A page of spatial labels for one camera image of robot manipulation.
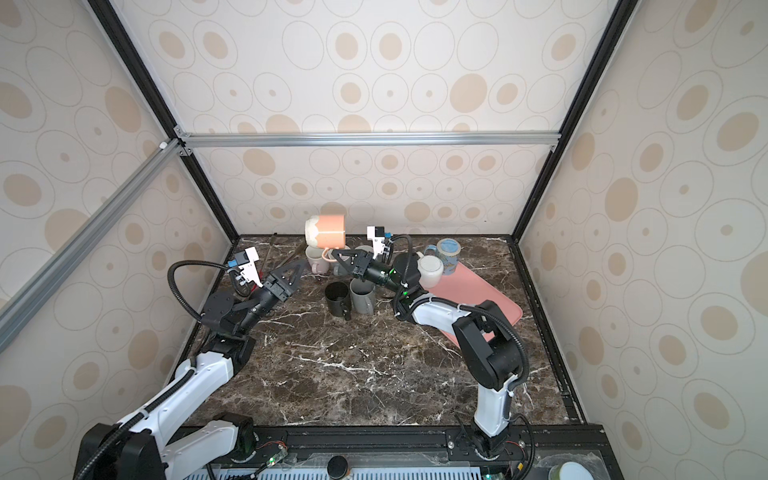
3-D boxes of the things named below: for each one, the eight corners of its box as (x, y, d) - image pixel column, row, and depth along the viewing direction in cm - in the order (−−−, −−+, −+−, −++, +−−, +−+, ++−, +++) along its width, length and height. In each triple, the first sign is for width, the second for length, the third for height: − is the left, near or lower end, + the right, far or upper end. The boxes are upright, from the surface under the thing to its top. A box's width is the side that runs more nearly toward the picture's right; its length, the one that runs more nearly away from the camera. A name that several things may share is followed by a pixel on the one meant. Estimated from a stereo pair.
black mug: (327, 323, 98) (322, 308, 90) (331, 297, 104) (326, 281, 97) (350, 323, 98) (347, 308, 90) (353, 297, 104) (350, 281, 97)
